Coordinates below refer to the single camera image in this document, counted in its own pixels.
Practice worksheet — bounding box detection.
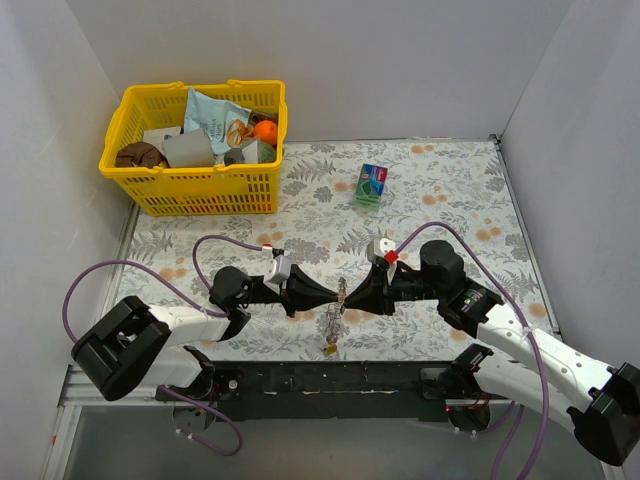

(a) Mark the large metal key ring disc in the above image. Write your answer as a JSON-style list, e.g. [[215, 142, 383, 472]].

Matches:
[[324, 277, 347, 354]]

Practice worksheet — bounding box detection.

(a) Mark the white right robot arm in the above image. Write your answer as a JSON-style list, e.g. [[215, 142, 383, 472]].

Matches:
[[345, 238, 639, 466]]

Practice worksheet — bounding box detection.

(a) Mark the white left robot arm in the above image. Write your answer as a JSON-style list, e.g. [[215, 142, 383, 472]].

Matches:
[[71, 256, 338, 401]]

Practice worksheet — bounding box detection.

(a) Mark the floral patterned table mat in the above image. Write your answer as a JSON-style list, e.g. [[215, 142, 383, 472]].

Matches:
[[116, 139, 557, 333]]

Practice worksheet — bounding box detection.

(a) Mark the green blue sponge pack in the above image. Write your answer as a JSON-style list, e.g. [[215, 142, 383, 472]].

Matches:
[[354, 164, 388, 209]]

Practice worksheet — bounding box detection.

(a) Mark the yellow plastic shopping basket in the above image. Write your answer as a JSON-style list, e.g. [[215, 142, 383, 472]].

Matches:
[[99, 79, 288, 216]]

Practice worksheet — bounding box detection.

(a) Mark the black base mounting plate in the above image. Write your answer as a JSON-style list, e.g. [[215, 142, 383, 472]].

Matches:
[[155, 361, 498, 430]]

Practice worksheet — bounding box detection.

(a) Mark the green avocado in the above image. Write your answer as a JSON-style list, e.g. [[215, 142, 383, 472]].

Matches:
[[258, 141, 277, 164]]

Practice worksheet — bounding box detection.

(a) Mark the grey cardboard box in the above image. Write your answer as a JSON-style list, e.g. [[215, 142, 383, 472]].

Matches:
[[161, 129, 215, 168]]

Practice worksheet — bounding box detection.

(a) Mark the orange fruit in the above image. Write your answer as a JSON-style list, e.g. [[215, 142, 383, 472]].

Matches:
[[253, 120, 278, 146]]

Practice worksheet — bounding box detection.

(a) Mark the white carton in basket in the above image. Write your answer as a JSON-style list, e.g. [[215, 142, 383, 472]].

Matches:
[[142, 125, 183, 150]]

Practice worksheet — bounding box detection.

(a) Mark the light blue chips bag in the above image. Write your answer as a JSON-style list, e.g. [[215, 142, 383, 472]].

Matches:
[[183, 88, 253, 156]]

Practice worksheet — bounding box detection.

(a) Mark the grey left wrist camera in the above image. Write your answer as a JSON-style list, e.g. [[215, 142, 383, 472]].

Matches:
[[265, 255, 292, 285]]

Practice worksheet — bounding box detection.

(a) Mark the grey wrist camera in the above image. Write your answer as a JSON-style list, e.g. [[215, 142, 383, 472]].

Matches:
[[366, 237, 396, 263], [265, 255, 292, 285]]

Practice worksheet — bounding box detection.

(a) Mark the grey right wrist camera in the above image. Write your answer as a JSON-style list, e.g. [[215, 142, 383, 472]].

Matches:
[[366, 237, 396, 263]]

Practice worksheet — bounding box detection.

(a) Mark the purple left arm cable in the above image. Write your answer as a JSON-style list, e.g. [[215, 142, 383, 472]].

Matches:
[[62, 234, 274, 456]]

